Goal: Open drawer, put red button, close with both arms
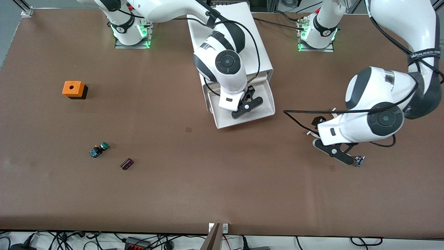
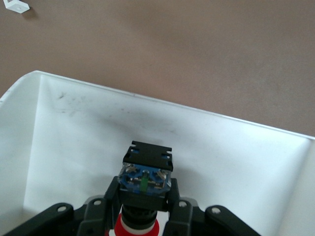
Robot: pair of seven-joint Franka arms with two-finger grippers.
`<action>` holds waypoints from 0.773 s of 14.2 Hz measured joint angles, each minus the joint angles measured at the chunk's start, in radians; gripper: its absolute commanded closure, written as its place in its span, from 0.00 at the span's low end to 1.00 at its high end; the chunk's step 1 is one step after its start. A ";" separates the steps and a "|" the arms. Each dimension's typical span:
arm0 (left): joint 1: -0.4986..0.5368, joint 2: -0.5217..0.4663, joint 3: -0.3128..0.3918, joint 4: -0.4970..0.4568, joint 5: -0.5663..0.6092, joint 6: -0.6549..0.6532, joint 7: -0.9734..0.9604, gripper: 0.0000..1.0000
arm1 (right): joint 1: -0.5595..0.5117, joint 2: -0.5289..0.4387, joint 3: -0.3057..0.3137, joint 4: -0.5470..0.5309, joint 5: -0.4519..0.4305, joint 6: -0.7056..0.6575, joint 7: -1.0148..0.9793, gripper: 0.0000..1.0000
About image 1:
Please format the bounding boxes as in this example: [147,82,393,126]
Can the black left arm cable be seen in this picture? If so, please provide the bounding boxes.
[283,10,444,148]

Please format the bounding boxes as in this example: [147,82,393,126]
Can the white drawer cabinet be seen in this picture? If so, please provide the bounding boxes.
[187,2,274,113]

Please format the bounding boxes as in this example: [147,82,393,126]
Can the green push button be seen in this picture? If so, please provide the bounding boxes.
[89,142,110,158]

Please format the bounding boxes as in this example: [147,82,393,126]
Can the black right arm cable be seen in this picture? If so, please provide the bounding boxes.
[118,7,262,98]

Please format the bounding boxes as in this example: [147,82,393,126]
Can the brown wooden post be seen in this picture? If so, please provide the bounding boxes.
[200,223,221,250]

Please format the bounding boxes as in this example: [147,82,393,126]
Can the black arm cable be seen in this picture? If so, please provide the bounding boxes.
[283,10,444,148]
[118,7,262,98]

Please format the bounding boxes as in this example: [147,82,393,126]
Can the grey power strip red switches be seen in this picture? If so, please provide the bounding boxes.
[125,236,152,250]

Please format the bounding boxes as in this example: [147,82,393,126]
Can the black cable loop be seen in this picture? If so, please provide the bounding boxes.
[350,236,384,247]

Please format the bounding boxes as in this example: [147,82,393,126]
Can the white plastic drawer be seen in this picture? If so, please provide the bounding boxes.
[207,79,276,130]

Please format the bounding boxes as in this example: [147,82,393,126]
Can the orange box with black base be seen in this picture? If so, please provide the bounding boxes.
[62,81,88,100]

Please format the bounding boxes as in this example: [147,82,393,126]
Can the white curved plastic piece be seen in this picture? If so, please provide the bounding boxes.
[306,107,338,137]

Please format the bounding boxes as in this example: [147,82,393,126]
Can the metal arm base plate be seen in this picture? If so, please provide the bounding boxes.
[297,21,335,53]
[114,14,152,49]

